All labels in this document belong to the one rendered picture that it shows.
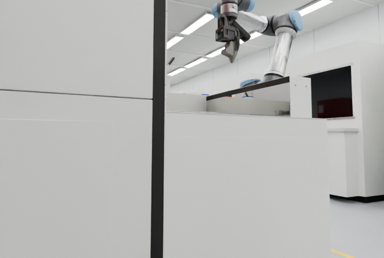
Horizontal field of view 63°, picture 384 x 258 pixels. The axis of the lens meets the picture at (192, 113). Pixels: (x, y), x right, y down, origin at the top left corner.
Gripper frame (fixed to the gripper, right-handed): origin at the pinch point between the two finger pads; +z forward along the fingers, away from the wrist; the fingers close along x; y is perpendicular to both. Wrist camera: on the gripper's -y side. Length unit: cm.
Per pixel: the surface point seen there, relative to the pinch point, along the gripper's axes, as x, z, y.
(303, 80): 40.1, 15.9, -0.3
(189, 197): 46, 49, 44
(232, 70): -544, -139, -368
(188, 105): -14.9, 19.6, 15.1
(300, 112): 40.1, 26.6, 1.1
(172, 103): -14.9, 19.2, 22.8
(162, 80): 66, 25, 59
